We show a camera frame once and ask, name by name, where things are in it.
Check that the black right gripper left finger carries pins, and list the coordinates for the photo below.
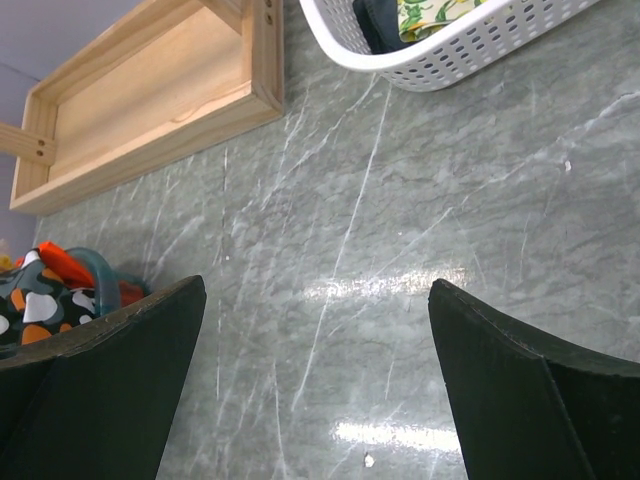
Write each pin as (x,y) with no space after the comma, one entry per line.
(98,401)

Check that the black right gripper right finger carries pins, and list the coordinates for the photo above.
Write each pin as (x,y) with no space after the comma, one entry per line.
(527,404)

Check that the camouflage print shorts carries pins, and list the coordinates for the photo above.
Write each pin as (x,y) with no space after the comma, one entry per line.
(37,303)

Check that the orange shorts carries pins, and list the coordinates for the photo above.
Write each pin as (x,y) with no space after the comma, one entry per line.
(72,273)

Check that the wooden hanger rack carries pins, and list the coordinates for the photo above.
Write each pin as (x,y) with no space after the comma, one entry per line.
(167,80)

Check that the white perforated plastic basket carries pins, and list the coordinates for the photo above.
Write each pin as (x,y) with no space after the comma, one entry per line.
(491,31)

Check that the lemon print cloth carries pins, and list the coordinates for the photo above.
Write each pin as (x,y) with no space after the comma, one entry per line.
(419,19)

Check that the dark navy folded cloth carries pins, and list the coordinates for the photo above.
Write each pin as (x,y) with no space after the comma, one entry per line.
(378,21)

